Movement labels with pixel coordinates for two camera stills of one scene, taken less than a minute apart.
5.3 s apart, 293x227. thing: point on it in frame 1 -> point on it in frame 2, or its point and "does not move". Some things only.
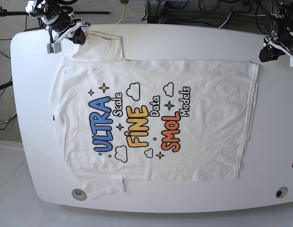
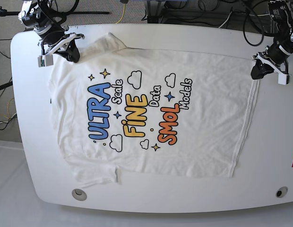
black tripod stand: [3, 12] does not move
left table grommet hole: [79, 194] does not move
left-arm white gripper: [79, 36] -> [72, 53]
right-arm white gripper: [271, 52] -> [260, 69]
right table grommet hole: [281, 192] does not move
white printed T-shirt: [149, 120] does not move
